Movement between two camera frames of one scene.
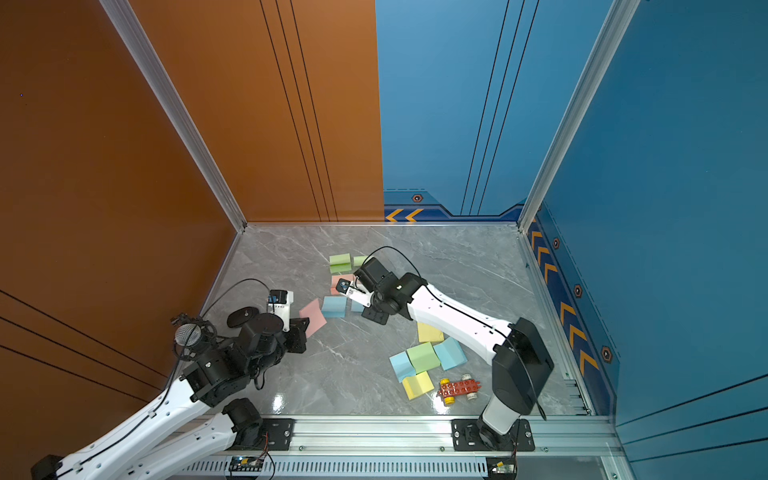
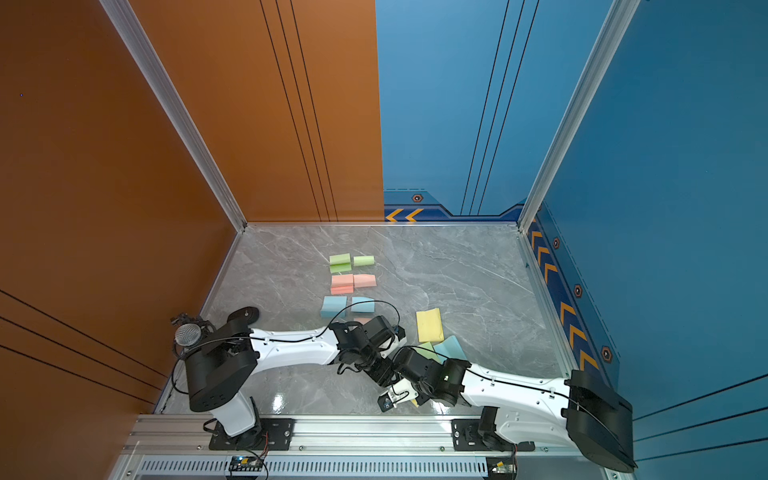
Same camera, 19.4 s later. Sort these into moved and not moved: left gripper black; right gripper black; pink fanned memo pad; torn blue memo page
Moved: right gripper black; left gripper black
Not moved: pink fanned memo pad; torn blue memo page
